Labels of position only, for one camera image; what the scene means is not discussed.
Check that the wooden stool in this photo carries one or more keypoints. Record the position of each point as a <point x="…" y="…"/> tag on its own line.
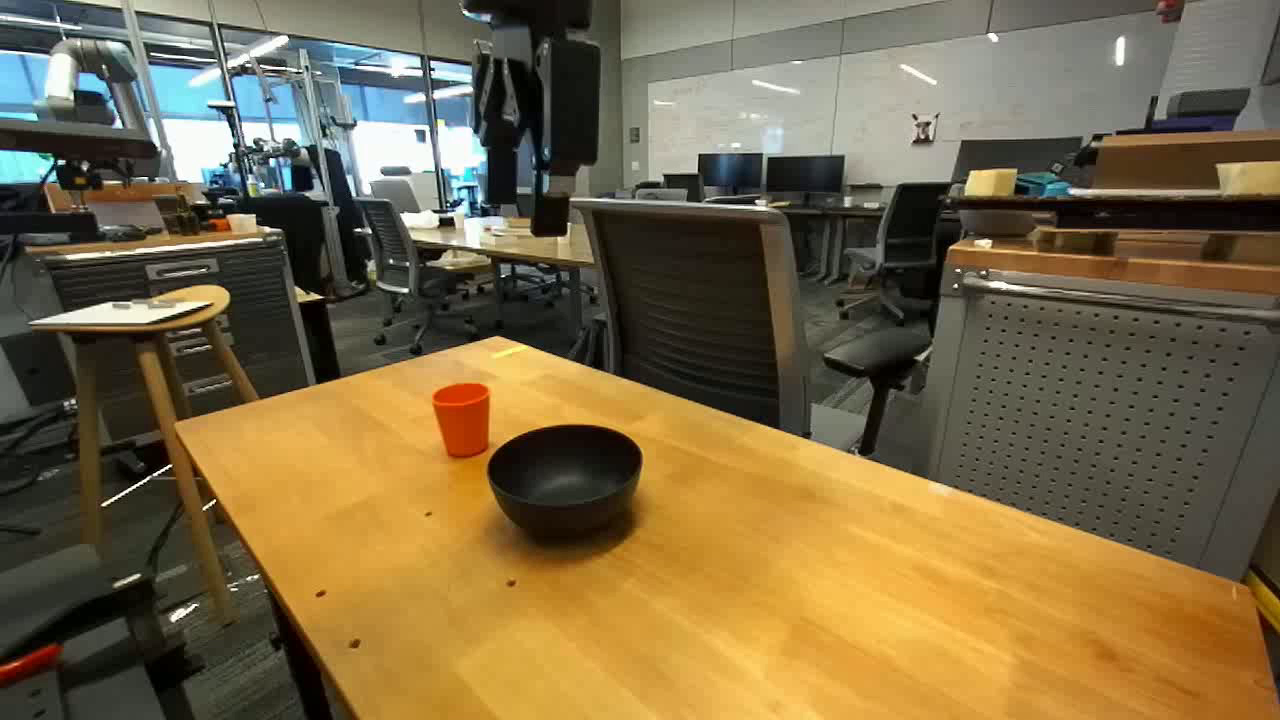
<point x="144" y="403"/>

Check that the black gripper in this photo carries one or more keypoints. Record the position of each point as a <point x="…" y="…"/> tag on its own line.
<point x="568" y="107"/>

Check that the white office chair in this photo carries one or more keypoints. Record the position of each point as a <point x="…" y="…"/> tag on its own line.
<point x="393" y="260"/>

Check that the black bowl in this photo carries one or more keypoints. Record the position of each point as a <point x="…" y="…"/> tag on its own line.
<point x="560" y="480"/>

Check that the small wall poster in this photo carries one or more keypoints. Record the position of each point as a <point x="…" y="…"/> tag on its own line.
<point x="926" y="130"/>

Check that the gray drawer cabinet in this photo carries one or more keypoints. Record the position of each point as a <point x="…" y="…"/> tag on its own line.
<point x="203" y="304"/>

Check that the light wooden office desk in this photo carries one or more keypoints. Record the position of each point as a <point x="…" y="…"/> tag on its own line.
<point x="515" y="244"/>

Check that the gray mesh office chair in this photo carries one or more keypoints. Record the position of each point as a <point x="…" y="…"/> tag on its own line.
<point x="700" y="314"/>

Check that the black office chair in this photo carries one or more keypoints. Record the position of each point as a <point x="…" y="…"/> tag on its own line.
<point x="888" y="302"/>

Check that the black computer monitor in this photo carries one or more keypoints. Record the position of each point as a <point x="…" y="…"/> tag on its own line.
<point x="807" y="173"/>
<point x="731" y="173"/>

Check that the wooden shelf unit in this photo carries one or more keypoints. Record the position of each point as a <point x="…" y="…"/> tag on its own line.
<point x="1147" y="184"/>

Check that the yellow foam block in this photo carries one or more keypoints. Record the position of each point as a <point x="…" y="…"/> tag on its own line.
<point x="989" y="180"/>
<point x="1250" y="179"/>

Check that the perforated gray metal cabinet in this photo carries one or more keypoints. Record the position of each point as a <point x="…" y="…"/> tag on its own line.
<point x="1107" y="415"/>

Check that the orange plastic cup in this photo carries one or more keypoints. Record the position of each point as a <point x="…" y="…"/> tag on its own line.
<point x="463" y="422"/>

